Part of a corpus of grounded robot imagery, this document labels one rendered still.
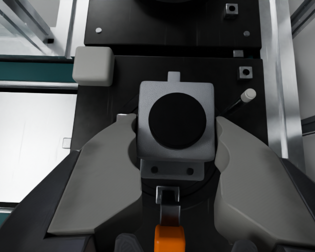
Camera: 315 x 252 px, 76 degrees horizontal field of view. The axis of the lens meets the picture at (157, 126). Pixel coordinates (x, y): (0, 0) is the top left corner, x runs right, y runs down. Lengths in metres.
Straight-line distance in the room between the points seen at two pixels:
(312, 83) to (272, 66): 0.16
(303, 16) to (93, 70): 0.31
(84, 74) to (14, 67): 0.13
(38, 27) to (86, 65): 0.10
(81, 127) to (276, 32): 0.30
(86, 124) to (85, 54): 0.09
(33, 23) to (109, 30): 0.09
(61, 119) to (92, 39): 0.13
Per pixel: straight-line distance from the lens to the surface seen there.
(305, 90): 0.46
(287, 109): 0.31
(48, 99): 0.36
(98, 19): 0.33
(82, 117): 0.27
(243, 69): 0.28
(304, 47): 0.50
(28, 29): 0.32
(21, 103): 0.38
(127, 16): 0.32
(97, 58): 0.27
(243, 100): 0.17
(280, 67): 0.33
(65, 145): 0.28
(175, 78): 0.17
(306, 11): 0.39
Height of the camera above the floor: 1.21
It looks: 78 degrees down
